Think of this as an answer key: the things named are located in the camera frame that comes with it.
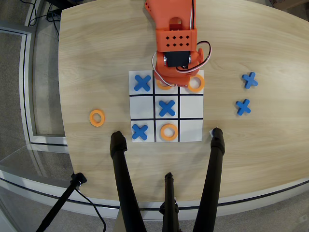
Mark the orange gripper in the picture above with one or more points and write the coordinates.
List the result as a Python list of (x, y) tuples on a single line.
[(174, 82)]

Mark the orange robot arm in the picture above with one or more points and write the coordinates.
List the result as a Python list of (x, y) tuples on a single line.
[(166, 14)]

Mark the cardboard box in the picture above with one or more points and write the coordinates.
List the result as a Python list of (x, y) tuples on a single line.
[(289, 3)]

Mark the white tic-tac-toe board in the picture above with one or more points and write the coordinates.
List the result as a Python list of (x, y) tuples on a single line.
[(190, 106)]

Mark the blue foam cross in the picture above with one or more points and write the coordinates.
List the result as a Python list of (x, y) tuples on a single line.
[(243, 107), (167, 108), (250, 80), (139, 132), (142, 83)]

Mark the small white tag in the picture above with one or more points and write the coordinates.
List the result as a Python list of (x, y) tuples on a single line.
[(210, 132)]

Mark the short black tripod leg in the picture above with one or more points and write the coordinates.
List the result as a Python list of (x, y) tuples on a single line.
[(169, 193)]

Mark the metal framed glass panel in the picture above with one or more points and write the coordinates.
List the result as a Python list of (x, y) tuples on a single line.
[(26, 96)]

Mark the thin black stand pole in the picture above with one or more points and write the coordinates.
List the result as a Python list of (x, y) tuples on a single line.
[(60, 203)]

